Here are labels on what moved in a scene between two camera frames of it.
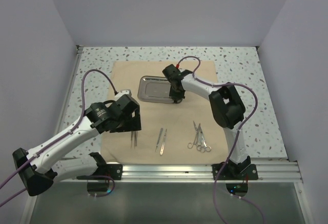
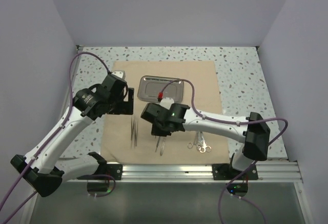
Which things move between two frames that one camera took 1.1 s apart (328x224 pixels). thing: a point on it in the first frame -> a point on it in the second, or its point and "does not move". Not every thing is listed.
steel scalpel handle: (162, 147) does not move
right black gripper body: (177, 95) -> (157, 129)
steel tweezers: (135, 137) does not move
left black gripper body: (128, 123) -> (119, 106)
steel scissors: (207, 148) does not move
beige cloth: (187, 131) does not move
